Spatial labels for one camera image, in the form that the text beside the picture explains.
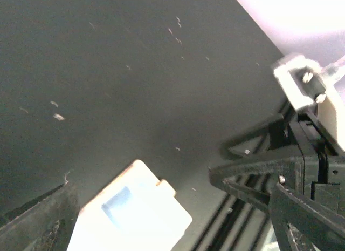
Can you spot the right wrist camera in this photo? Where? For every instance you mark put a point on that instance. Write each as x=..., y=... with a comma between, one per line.
x=306, y=83

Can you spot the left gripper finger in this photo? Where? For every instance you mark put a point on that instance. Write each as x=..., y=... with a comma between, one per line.
x=44, y=223

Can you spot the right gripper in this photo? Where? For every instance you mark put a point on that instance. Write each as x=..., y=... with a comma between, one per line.
x=300, y=188

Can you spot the tan leather card holder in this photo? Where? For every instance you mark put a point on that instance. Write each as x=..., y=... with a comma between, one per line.
x=135, y=211

